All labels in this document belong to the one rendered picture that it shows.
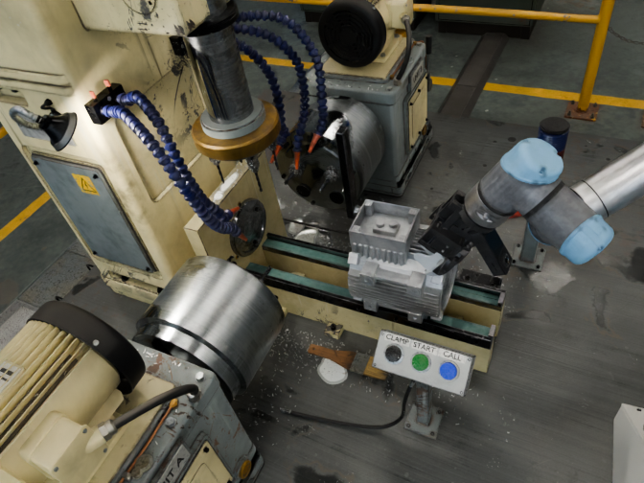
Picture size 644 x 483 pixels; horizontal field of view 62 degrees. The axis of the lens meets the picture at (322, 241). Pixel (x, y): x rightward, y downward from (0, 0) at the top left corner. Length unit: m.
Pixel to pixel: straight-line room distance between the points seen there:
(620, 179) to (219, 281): 0.71
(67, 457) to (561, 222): 0.72
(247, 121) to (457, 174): 0.87
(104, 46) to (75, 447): 0.69
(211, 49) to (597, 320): 1.04
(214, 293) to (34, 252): 2.37
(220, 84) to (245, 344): 0.48
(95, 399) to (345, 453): 0.57
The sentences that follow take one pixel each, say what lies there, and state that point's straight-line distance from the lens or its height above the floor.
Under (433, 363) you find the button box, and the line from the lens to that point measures 0.98.
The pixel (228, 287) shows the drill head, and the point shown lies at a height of 1.15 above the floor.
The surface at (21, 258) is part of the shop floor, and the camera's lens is 3.34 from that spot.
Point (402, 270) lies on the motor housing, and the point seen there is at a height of 1.07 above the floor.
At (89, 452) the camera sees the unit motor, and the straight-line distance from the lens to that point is 0.80.
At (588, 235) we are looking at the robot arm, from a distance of 0.84.
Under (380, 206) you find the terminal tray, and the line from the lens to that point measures 1.14.
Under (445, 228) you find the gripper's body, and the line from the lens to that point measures 0.95.
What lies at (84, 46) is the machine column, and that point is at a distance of 1.08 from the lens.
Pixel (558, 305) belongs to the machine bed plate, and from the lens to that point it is 1.42.
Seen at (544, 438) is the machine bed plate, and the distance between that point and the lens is 1.24.
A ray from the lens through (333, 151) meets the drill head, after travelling 1.33.
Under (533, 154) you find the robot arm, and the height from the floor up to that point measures 1.41.
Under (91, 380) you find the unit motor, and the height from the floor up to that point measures 1.30.
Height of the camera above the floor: 1.91
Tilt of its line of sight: 45 degrees down
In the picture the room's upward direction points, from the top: 11 degrees counter-clockwise
